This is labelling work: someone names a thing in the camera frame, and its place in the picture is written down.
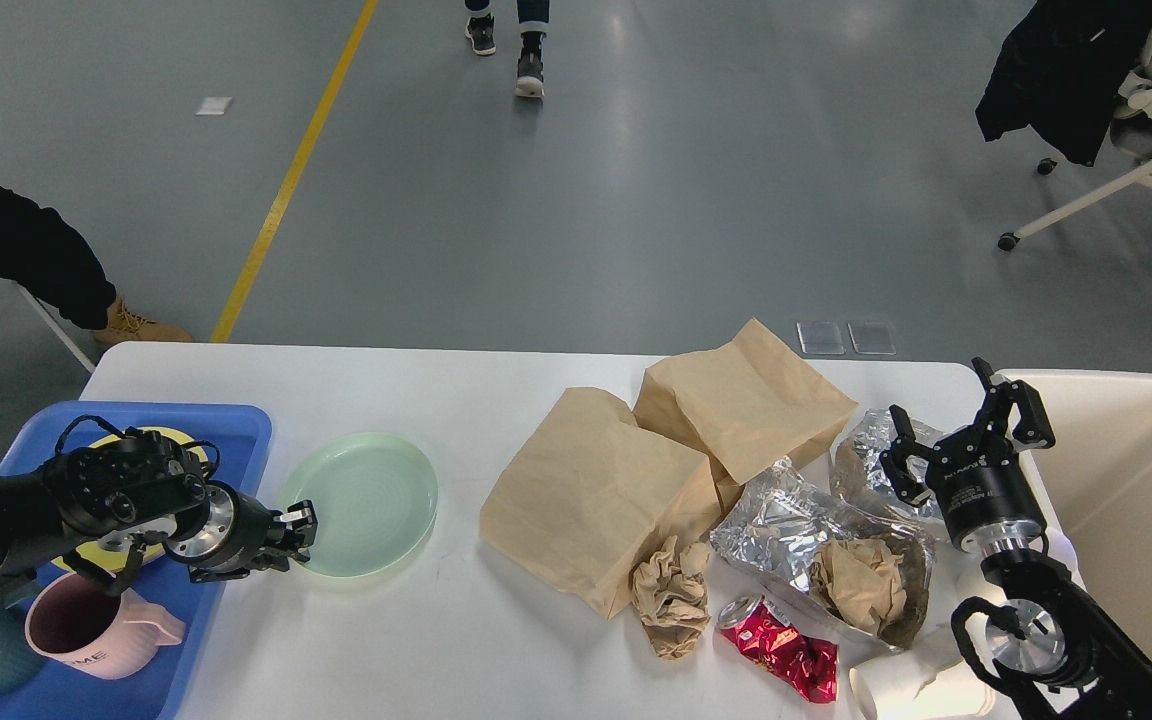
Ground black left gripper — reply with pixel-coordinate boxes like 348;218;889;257
164;484;317;584

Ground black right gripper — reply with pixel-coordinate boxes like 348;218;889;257
879;357;1056;553

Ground mint green plate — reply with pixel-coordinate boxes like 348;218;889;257
279;432;439;579

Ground pink mug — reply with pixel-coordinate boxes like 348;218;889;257
26;571;187;680

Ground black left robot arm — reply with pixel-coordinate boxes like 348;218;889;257
0;427;317;598

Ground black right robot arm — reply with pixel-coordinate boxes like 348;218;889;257
879;357;1152;719

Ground rear silver foil wrapper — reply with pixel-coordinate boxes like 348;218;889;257
829;407;948;541

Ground blue plastic tray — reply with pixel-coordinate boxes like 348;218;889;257
0;401;273;719

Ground right clear floor plate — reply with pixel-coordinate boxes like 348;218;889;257
847;323;897;356

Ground clear floor plate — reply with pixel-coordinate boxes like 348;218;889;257
796;323;846;356
847;323;897;356

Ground crumpled paper in foil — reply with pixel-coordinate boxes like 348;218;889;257
808;538;908;635

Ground beige plastic bin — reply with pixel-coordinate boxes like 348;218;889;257
1009;369;1152;660

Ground left clear floor plate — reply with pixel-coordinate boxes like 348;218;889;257
796;323;846;356

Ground yellow plate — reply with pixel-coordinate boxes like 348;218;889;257
52;427;209;573

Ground silver foil bag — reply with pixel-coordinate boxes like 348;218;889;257
708;458;934;652

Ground rear brown paper bag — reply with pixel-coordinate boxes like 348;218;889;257
634;319;858;511

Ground white paper cup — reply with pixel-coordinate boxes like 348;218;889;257
849;626;996;719

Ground tan boot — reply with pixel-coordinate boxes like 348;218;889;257
91;295;195;348

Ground crushed red can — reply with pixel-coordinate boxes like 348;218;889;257
717;594;838;705

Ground large brown paper bag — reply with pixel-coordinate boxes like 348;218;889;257
479;388;721;619

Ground crumpled brown paper ball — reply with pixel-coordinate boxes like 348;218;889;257
631;536;710;661

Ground black jacket on chair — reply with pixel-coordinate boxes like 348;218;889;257
975;1;1152;167

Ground person in black left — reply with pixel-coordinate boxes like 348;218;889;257
0;185;118;331

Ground white floor tag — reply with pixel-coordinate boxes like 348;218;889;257
195;96;234;118

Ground walking person feet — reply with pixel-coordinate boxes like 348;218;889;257
463;1;550;100

